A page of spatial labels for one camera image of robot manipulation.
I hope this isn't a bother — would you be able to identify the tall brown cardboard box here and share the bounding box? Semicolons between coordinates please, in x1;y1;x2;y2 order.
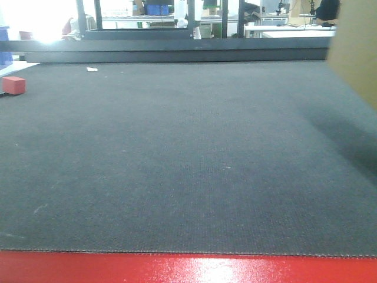
327;0;376;109

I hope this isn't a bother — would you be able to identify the black conveyor belt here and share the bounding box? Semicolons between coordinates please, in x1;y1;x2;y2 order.
1;61;376;256

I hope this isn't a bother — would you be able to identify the red conveyor front edge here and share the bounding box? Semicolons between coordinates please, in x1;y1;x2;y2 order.
1;251;376;282

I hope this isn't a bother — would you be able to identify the white work table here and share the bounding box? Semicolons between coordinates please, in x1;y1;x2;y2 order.
244;25;337;38

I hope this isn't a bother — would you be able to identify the blue storage crate background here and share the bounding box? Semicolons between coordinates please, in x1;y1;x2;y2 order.
145;4;169;16

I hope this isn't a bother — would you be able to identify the small red cube box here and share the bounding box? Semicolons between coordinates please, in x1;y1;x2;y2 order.
2;76;26;95

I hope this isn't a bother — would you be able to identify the person in black shirt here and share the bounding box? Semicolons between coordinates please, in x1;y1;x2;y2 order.
315;0;340;24

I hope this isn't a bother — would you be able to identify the black metal conveyor frame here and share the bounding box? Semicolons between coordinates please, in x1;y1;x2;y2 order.
0;0;336;64

